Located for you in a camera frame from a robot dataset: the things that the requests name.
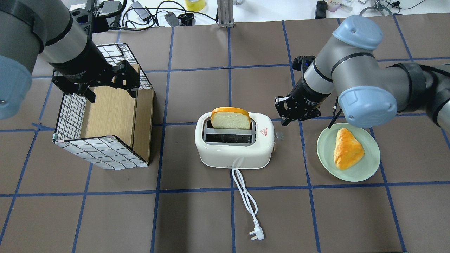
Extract black adapter with cables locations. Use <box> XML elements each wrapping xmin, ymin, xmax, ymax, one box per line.
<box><xmin>131</xmin><ymin>1</ymin><xmax>152</xmax><ymax>21</ymax></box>

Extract light green plate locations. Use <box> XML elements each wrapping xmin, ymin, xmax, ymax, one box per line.
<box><xmin>316</xmin><ymin>123</ymin><xmax>381</xmax><ymax>182</ymax></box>

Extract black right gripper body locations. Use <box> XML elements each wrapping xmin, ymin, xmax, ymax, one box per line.
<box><xmin>275</xmin><ymin>84</ymin><xmax>321</xmax><ymax>121</ymax></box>

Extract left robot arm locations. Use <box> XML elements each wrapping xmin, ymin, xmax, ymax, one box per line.
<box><xmin>0</xmin><ymin>0</ymin><xmax>140</xmax><ymax>119</ymax></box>

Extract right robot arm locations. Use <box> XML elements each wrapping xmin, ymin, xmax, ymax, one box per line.
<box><xmin>275</xmin><ymin>15</ymin><xmax>450</xmax><ymax>131</ymax></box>

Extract toast slice in toaster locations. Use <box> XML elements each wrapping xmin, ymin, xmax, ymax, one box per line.
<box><xmin>211</xmin><ymin>107</ymin><xmax>251</xmax><ymax>130</ymax></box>

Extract aluminium frame post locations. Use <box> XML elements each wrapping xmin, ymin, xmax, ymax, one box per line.
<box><xmin>217</xmin><ymin>0</ymin><xmax>235</xmax><ymax>28</ymax></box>

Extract white toaster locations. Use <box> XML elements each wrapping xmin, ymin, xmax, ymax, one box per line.
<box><xmin>195</xmin><ymin>112</ymin><xmax>275</xmax><ymax>169</ymax></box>

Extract black power adapter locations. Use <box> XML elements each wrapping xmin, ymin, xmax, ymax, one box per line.
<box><xmin>314</xmin><ymin>0</ymin><xmax>327</xmax><ymax>19</ymax></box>

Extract triangular bread on plate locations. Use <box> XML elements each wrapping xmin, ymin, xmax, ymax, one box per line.
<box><xmin>333</xmin><ymin>128</ymin><xmax>365</xmax><ymax>171</ymax></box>

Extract white toaster power cable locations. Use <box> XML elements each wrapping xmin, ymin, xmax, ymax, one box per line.
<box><xmin>231</xmin><ymin>168</ymin><xmax>265</xmax><ymax>241</ymax></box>

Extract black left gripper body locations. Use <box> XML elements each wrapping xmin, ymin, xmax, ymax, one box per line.
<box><xmin>52</xmin><ymin>60</ymin><xmax>140</xmax><ymax>103</ymax></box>

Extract wire and wood rack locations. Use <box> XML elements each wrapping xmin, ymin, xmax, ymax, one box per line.
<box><xmin>53</xmin><ymin>43</ymin><xmax>155</xmax><ymax>171</ymax></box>

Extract yellow tape roll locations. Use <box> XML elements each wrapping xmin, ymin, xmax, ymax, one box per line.
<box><xmin>185</xmin><ymin>0</ymin><xmax>206</xmax><ymax>12</ymax></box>

